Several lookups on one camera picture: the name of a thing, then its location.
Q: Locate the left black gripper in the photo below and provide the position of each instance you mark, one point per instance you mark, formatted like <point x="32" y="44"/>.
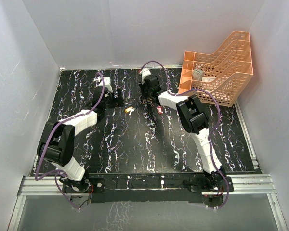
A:
<point x="116" y="102"/>

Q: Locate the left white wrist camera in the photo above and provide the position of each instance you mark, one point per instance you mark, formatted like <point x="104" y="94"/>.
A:
<point x="106" y="81"/>

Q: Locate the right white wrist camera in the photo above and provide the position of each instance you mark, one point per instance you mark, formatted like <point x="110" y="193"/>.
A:
<point x="145" y="72"/>

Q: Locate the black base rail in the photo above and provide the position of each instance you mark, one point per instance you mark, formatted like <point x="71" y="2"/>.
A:
<point x="158" y="187"/>

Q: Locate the large silver keyring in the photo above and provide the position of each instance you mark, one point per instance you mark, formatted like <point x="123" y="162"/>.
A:
<point x="145" y="101"/>

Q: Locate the orange plastic file organizer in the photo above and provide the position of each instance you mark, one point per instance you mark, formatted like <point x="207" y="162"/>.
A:
<point x="231" y="64"/>

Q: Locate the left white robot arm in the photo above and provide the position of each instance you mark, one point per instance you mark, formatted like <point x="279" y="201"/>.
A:
<point x="56" y="145"/>

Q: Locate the yellow capped key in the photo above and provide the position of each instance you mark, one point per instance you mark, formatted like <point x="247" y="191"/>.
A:
<point x="129" y="110"/>

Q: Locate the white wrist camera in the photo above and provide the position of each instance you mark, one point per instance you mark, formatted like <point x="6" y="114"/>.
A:
<point x="145" y="72"/>
<point x="106" y="81"/>

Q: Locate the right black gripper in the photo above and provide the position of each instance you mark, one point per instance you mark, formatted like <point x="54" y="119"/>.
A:
<point x="142" y="85"/>

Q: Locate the white papers in organizer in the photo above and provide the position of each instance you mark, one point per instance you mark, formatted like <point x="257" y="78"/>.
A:
<point x="208" y="79"/>

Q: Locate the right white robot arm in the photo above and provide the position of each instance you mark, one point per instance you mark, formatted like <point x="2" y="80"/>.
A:
<point x="194" y="120"/>

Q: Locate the small box in organizer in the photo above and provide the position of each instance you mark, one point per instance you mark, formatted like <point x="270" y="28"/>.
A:
<point x="197" y="74"/>

